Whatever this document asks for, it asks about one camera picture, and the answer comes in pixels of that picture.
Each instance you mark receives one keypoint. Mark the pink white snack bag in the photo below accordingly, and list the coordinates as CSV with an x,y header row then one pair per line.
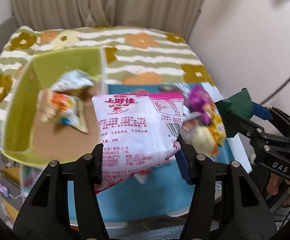
x,y
138,131

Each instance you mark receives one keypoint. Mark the silver snack bag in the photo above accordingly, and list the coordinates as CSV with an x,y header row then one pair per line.
x,y
73,80

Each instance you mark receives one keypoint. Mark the green storage box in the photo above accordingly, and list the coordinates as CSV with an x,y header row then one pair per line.
x,y
24,137

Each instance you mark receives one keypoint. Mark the right hand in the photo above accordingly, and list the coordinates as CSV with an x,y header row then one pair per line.
x,y
279,185

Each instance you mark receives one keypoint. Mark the purple bread snack bag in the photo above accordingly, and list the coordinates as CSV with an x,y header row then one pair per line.
x,y
200,101

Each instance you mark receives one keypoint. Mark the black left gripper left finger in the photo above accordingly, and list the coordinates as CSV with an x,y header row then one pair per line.
x,y
45,212

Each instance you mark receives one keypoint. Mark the yellow snack bag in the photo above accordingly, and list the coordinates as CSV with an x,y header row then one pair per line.
x,y
217,129

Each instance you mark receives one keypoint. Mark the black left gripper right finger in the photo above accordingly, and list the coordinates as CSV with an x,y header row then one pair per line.
x,y
225,204

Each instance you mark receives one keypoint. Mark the dark green snack packet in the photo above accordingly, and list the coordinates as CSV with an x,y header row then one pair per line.
x,y
236,112

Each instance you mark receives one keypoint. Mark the blue patterned mat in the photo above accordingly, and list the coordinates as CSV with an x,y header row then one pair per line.
x,y
164,191

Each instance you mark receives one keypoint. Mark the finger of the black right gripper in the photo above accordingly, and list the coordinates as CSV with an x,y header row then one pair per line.
x,y
278,118

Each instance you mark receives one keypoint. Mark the orange striped snack bag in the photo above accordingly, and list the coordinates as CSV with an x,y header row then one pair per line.
x,y
64,109

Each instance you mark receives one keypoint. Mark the floral striped quilt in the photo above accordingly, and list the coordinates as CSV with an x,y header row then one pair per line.
x,y
119,55

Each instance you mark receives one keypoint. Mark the beige curtain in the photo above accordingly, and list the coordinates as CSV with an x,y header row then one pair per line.
x,y
174,16

